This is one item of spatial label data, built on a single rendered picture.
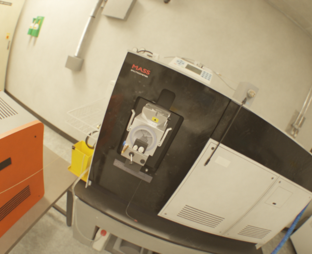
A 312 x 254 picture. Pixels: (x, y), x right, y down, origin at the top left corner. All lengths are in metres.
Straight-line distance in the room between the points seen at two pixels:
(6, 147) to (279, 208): 1.18
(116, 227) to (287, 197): 0.91
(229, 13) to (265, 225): 1.89
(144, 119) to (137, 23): 1.48
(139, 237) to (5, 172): 0.70
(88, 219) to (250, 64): 1.94
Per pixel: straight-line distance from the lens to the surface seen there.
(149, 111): 0.49
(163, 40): 1.74
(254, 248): 1.28
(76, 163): 0.87
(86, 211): 0.92
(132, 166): 0.58
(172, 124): 0.57
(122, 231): 0.92
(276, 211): 0.97
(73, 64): 2.03
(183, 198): 0.72
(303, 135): 2.42
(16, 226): 0.80
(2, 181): 0.60
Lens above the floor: 1.42
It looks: 20 degrees down
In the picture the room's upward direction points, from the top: 25 degrees clockwise
